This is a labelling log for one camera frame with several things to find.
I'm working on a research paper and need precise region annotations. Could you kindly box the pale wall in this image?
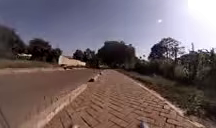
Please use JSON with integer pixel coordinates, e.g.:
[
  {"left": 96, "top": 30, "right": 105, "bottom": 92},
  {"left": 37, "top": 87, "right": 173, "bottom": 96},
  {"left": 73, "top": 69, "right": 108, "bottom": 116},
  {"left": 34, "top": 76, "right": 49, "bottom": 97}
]
[{"left": 58, "top": 55, "right": 87, "bottom": 68}]

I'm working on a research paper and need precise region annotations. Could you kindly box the grass verge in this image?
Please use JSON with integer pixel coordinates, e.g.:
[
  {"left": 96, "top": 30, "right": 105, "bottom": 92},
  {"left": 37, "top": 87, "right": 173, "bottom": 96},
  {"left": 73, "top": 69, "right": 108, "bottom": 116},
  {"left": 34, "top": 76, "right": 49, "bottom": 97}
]
[{"left": 115, "top": 68, "right": 216, "bottom": 128}]

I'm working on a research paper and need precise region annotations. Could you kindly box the grey asphalt road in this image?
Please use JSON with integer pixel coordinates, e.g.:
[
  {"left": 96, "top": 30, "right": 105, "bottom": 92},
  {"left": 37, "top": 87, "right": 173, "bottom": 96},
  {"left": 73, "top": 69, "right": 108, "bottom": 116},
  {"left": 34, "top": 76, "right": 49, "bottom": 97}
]
[{"left": 0, "top": 67, "right": 101, "bottom": 128}]

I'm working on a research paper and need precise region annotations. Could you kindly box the pale stone kerb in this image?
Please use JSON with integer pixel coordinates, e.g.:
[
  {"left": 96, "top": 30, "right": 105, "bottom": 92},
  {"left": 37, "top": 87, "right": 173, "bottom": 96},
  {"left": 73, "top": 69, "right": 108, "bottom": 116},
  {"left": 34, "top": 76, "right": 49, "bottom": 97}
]
[{"left": 18, "top": 69, "right": 107, "bottom": 128}]

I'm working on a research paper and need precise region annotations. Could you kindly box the bushy hedge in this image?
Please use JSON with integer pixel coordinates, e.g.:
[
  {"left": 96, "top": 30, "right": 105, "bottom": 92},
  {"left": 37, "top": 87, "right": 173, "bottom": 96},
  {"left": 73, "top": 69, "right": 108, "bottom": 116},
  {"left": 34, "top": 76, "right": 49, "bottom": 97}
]
[{"left": 134, "top": 48, "right": 216, "bottom": 89}]

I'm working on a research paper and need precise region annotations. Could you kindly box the red brick path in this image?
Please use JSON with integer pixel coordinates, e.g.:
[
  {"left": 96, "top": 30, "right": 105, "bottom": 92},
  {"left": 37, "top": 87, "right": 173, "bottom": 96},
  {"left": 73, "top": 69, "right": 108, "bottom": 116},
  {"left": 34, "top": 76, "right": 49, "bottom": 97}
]
[{"left": 43, "top": 68, "right": 206, "bottom": 128}]

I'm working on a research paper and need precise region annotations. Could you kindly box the row of trees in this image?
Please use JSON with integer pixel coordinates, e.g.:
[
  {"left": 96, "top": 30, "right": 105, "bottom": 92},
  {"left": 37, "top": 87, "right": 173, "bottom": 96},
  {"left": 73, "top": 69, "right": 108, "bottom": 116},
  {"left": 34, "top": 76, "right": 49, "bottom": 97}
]
[{"left": 0, "top": 23, "right": 216, "bottom": 69}]

